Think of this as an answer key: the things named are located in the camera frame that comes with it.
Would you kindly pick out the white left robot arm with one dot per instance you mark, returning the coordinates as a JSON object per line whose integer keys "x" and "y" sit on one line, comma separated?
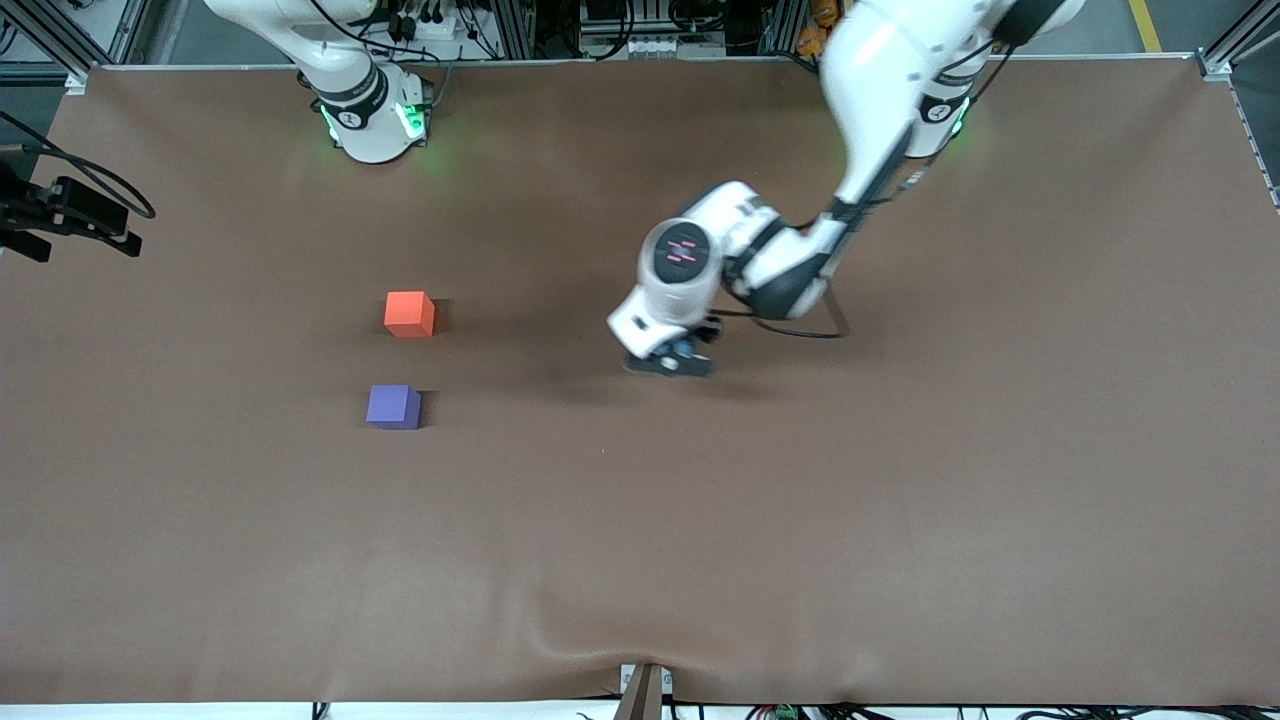
{"x": 880, "y": 80}

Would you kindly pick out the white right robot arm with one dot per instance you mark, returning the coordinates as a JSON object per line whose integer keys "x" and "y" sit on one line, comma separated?
{"x": 365, "y": 110}

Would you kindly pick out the orange foam block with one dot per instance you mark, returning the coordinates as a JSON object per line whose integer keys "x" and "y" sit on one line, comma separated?
{"x": 408, "y": 313}

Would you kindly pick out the purple foam block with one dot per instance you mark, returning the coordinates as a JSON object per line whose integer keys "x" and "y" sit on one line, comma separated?
{"x": 392, "y": 406}

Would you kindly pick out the white terminal block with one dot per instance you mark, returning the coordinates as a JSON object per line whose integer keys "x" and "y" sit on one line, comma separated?
{"x": 652, "y": 46}

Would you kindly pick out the brown table mat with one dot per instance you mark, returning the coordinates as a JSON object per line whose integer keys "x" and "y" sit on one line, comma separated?
{"x": 640, "y": 520}

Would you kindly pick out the bag of orange items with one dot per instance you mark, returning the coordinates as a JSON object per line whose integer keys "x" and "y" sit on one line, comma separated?
{"x": 815, "y": 20}

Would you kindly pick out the black electronics unit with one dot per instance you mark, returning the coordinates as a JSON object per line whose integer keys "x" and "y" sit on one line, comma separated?
{"x": 610, "y": 15}

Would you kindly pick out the green terminal connector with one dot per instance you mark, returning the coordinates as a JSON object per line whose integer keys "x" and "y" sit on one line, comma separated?
{"x": 785, "y": 713}

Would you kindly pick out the white power strip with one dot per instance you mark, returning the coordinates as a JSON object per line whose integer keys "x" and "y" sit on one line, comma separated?
{"x": 432, "y": 27}

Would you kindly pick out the aluminium frame post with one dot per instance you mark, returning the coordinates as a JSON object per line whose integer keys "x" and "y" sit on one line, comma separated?
{"x": 515, "y": 28}
{"x": 1240, "y": 35}
{"x": 60, "y": 40}
{"x": 785, "y": 25}

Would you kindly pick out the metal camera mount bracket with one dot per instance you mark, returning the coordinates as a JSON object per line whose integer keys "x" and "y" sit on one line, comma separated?
{"x": 645, "y": 690}

